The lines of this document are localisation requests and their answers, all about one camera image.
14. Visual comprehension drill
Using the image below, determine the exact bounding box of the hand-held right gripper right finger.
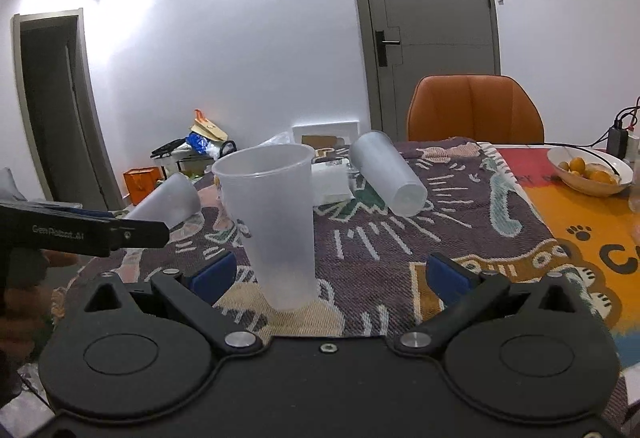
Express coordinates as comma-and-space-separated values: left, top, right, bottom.
395, 252, 601, 359

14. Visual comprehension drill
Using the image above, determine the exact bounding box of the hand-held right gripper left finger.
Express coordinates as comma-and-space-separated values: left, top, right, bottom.
82, 252, 263, 359

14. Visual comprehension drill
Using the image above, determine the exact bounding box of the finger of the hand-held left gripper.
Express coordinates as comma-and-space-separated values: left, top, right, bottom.
111, 219, 171, 250

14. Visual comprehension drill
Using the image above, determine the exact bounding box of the translucent plastic cup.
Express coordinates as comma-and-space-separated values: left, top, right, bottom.
122, 172, 203, 230
349, 130, 429, 218
211, 143, 319, 311

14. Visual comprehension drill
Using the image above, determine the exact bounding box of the person's left hand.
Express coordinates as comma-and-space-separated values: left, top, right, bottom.
0, 250, 80, 361

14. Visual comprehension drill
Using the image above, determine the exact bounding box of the orange paper bag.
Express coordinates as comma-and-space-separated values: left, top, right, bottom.
123, 166, 164, 207

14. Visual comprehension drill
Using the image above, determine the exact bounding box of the printed woven blanket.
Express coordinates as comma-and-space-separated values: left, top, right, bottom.
50, 136, 621, 339

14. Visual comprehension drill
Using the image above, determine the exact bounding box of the blue plastic bag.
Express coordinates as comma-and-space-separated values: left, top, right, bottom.
186, 131, 213, 156

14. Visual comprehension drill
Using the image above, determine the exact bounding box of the brown paper bag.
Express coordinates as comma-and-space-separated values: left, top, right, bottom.
189, 109, 229, 144

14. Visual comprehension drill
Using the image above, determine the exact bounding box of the orange paw print mat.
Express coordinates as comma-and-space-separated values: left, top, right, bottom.
492, 145, 640, 336

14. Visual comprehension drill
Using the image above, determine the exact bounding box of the white small box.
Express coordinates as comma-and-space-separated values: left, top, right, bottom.
311, 158, 353, 207

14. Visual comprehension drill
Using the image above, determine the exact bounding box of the orange leather chair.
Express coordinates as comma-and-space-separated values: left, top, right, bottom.
406, 75, 545, 145

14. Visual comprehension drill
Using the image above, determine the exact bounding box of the white bowl of oranges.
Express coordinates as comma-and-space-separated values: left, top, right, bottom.
547, 146, 634, 197

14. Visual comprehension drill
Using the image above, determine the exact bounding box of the black power adapter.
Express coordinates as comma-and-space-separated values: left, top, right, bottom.
607, 117, 632, 160

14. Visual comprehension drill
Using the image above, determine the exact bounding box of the grey door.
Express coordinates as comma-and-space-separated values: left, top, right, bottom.
342, 0, 502, 142

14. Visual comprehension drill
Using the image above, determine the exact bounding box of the black cable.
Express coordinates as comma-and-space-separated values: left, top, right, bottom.
542, 100, 640, 179

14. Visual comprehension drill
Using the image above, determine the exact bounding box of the black door handle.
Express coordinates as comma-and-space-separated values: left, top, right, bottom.
375, 30, 402, 67

